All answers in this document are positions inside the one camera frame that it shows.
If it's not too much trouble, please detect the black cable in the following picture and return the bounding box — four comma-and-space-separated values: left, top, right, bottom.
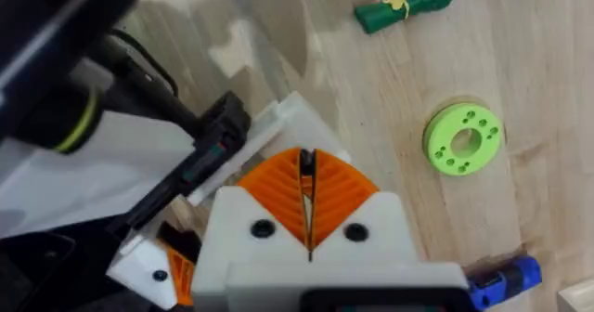
87, 27, 201, 137

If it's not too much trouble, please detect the green disc with holes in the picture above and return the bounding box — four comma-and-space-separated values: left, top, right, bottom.
421, 101, 506, 178

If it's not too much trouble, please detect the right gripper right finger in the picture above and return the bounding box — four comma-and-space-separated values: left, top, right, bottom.
307, 148, 420, 263

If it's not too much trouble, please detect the blue electric screwdriver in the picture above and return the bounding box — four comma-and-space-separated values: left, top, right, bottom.
465, 254, 544, 312

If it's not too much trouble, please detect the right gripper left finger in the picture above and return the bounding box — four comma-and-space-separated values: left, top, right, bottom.
203, 147, 312, 265

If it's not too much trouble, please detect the white box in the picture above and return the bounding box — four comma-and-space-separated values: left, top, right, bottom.
556, 278, 594, 312

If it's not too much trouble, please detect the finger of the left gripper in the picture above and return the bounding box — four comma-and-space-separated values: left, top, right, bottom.
187, 91, 352, 207

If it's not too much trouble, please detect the green toy vegetable bundle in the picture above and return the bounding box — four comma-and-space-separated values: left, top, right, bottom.
354, 0, 464, 35

